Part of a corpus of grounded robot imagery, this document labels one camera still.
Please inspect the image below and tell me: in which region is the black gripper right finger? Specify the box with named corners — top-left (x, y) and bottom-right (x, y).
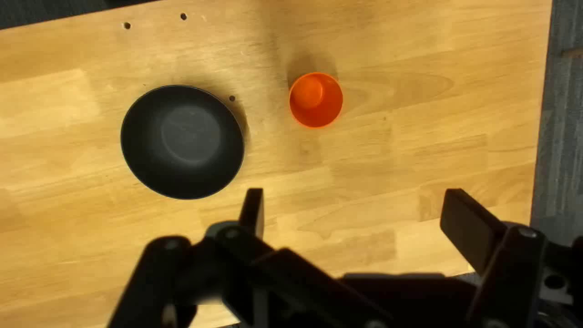
top-left (440, 189), bottom-right (507, 273)

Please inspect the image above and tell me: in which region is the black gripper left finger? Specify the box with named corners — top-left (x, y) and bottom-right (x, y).
top-left (239, 187), bottom-right (265, 236)

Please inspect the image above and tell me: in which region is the orange plastic cup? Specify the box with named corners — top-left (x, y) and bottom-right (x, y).
top-left (288, 70), bottom-right (345, 127)

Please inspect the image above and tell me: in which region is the black bowl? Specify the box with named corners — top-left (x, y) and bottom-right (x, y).
top-left (121, 85), bottom-right (245, 198)

